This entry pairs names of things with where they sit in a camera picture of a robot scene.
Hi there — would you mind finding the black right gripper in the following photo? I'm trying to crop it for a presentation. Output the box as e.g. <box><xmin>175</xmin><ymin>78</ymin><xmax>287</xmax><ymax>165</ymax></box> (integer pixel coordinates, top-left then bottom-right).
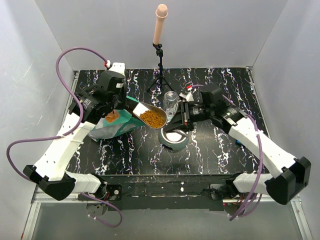
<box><xmin>163</xmin><ymin>100</ymin><xmax>214</xmax><ymax>134</ymax></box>

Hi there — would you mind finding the silver metal scoop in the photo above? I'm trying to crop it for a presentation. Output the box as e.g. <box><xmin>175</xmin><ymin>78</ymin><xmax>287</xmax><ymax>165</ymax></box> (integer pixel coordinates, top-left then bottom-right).
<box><xmin>132</xmin><ymin>101</ymin><xmax>187</xmax><ymax>137</ymax></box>

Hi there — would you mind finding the green pet food bag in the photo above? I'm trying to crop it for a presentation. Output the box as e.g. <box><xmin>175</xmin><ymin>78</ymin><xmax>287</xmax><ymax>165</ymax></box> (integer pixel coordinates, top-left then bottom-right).
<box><xmin>88</xmin><ymin>109</ymin><xmax>145</xmax><ymax>142</ymax></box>

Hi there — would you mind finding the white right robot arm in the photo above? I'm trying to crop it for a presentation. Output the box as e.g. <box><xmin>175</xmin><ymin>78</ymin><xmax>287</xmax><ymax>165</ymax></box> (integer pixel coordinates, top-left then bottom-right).
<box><xmin>161</xmin><ymin>84</ymin><xmax>311</xmax><ymax>205</ymax></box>

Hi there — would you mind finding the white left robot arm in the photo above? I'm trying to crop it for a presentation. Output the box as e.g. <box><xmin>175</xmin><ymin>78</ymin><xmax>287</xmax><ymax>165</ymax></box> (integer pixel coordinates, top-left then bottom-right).
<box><xmin>23</xmin><ymin>63</ymin><xmax>126</xmax><ymax>201</ymax></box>

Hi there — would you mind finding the teal double pet bowl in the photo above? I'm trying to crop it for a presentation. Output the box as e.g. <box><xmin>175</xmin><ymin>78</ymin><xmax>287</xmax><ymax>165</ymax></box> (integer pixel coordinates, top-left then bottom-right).
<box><xmin>158</xmin><ymin>90</ymin><xmax>191</xmax><ymax>151</ymax></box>

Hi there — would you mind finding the black tripod stand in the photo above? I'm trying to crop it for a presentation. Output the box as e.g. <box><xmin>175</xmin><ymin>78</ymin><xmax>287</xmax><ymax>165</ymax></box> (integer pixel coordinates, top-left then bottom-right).
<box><xmin>146</xmin><ymin>43</ymin><xmax>174</xmax><ymax>92</ymax></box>

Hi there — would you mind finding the beige microphone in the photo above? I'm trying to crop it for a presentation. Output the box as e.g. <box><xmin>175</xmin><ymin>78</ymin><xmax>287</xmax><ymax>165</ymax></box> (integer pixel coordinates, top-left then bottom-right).
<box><xmin>152</xmin><ymin>4</ymin><xmax>168</xmax><ymax>45</ymax></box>

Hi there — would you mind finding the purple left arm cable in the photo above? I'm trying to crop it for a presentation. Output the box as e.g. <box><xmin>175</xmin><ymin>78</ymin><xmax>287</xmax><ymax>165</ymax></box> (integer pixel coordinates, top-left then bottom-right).
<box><xmin>6</xmin><ymin>47</ymin><xmax>123</xmax><ymax>228</ymax></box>

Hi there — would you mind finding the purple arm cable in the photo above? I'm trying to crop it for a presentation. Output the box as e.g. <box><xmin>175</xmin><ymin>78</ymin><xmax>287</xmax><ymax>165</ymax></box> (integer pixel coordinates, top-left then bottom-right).
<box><xmin>6</xmin><ymin>47</ymin><xmax>123</xmax><ymax>228</ymax></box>
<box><xmin>191</xmin><ymin>84</ymin><xmax>264</xmax><ymax>222</ymax></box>

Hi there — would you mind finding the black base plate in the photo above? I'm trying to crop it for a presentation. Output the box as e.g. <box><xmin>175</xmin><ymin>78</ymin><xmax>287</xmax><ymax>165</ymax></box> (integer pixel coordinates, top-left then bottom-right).
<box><xmin>77</xmin><ymin>174</ymin><xmax>248</xmax><ymax>211</ymax></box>

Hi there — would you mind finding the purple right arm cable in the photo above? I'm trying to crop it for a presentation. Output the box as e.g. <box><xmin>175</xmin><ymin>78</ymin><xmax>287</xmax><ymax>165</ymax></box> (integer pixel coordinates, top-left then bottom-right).
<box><xmin>191</xmin><ymin>84</ymin><xmax>264</xmax><ymax>222</ymax></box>

